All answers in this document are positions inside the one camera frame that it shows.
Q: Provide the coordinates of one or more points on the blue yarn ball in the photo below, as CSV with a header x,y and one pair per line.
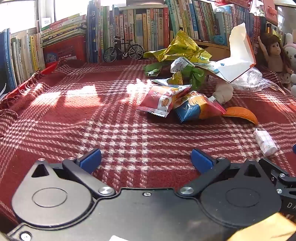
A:
x,y
219,39

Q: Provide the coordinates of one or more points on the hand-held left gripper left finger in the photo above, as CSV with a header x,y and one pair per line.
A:
x,y
91,160

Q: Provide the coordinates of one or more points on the window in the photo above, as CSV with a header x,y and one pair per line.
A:
x,y
67,9

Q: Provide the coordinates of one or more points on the white and orange carton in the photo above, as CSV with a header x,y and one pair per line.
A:
x,y
238,51

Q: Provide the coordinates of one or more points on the stack of flat-lying books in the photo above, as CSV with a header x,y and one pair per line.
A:
x,y
64,27

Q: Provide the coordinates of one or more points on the row of tall upright books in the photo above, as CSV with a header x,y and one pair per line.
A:
x,y
129,25

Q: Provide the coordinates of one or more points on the beige crumpled tissue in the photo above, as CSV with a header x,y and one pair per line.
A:
x,y
223,92

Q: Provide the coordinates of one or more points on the pale blue snack packet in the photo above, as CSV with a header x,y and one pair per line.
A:
x,y
164,81

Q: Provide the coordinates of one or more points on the brown-haired doll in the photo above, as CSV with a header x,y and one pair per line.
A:
x,y
275,58

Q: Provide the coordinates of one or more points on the red snack packet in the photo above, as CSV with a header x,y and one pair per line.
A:
x,y
159,99

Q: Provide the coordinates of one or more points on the pink and white plush toy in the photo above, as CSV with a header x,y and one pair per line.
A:
x,y
291,53

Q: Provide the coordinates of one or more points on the large gold foil wrapper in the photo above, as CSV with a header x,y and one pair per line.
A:
x,y
182,46

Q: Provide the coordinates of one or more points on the row of leaning colourful books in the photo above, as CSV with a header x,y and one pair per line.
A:
x,y
208,18

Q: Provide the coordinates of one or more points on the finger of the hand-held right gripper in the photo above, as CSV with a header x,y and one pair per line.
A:
x,y
272,171
294,147

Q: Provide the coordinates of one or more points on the small white label card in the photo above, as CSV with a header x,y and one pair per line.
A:
x,y
47,23

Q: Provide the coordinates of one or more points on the small white checked packet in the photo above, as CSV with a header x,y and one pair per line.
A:
x,y
266,143

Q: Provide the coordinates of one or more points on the row of pale-spined books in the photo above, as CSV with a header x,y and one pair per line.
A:
x,y
25,58

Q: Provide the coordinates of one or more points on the red printed box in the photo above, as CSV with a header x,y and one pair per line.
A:
x,y
64,52

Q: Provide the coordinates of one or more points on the clear plastic bag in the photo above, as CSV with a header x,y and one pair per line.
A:
x,y
254,80

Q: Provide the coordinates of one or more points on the small gold foil wrapper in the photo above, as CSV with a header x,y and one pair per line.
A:
x,y
177,77

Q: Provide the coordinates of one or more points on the red plaid blanket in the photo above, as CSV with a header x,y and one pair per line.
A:
x,y
115,129

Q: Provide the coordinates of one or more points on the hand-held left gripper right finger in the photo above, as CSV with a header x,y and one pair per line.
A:
x,y
201,161

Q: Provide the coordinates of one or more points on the blue and orange snack packet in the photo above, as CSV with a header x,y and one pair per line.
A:
x,y
194,109

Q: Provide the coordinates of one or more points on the green plastic wrapper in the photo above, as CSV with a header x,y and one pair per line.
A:
x,y
196,75

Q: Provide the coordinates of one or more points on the white printed paper wrapper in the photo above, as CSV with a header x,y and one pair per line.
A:
x,y
181,64

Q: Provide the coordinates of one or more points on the miniature black bicycle model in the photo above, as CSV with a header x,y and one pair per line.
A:
x,y
125,53

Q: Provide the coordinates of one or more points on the orange peel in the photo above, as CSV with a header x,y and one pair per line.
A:
x,y
242,114

